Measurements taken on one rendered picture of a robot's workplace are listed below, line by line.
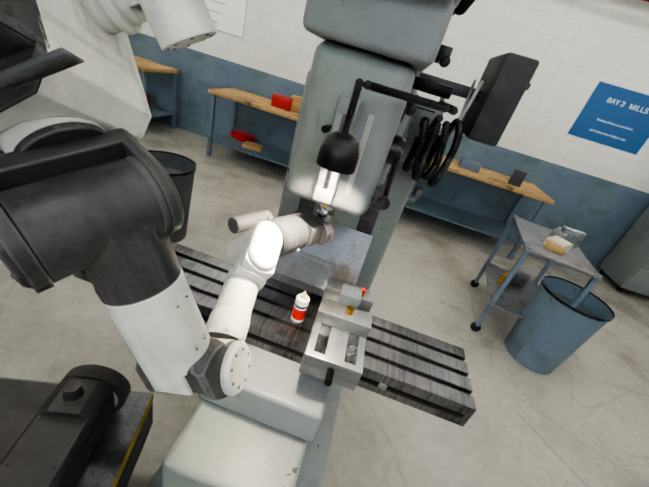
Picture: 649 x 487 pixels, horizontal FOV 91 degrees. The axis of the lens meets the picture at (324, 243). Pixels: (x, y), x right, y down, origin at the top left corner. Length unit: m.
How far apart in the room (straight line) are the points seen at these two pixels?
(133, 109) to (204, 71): 5.35
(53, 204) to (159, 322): 0.16
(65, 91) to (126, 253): 0.15
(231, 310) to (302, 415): 0.44
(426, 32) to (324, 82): 0.20
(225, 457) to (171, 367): 0.55
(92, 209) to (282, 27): 5.02
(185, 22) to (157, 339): 0.35
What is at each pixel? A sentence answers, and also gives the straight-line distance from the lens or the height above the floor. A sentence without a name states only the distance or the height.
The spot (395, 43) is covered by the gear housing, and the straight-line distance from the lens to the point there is 0.64.
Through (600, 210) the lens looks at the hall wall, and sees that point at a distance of 5.90.
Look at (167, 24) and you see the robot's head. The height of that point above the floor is 1.59.
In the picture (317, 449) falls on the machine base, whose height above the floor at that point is 0.20.
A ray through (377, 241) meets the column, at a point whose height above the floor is 1.06.
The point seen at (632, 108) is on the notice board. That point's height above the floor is 2.04.
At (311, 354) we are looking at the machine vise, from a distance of 0.83.
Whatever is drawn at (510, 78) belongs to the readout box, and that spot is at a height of 1.67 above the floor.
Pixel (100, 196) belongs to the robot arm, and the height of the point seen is 1.44.
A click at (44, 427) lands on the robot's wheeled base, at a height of 0.59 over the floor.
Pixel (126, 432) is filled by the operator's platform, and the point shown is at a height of 0.40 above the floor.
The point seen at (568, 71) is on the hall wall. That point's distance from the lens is 5.31.
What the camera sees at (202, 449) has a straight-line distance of 0.99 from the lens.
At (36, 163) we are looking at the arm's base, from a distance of 0.40.
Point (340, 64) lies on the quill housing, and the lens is 0.68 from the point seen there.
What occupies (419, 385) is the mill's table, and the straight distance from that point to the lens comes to 1.00.
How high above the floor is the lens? 1.60
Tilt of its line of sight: 29 degrees down
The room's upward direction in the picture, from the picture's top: 17 degrees clockwise
